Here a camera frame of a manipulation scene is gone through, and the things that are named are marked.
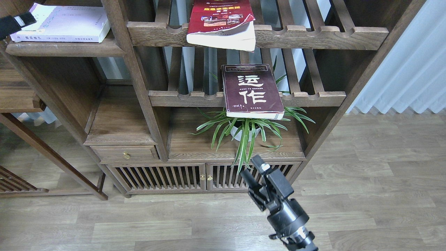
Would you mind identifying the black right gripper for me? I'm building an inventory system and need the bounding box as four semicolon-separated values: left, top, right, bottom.
240;155;310;239

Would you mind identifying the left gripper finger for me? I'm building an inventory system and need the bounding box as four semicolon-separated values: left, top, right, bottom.
0;12;37;40

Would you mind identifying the white lavender book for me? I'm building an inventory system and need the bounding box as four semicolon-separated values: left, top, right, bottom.
10;3;110;43

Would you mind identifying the red cover book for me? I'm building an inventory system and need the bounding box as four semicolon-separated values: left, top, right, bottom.
186;0;255;52

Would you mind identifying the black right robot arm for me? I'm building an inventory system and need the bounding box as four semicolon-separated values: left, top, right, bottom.
241;155;318;251

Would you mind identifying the right slatted cabinet door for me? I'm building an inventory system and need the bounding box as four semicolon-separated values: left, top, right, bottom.
206;161;301;192

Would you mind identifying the slatted cabinet door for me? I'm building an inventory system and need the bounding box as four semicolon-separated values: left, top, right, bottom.
107;164;207;195
206;161;301;192

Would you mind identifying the green spider plant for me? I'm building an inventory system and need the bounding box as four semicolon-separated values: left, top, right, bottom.
189;56;316;175

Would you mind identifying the white plant pot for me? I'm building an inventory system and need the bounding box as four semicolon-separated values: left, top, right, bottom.
230;118;261;142

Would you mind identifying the dark maroon book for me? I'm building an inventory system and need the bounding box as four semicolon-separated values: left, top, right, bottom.
221;64;285;120

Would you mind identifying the left slatted cabinet door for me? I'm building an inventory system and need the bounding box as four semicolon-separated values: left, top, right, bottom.
107;164;207;195

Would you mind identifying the dark wooden bookshelf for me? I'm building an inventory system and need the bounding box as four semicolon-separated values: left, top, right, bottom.
1;0;425;197

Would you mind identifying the small wooden drawer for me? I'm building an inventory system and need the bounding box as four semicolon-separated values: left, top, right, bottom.
91;145;158;164

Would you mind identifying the white curtain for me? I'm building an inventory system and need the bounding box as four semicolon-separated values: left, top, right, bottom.
347;0;446;113

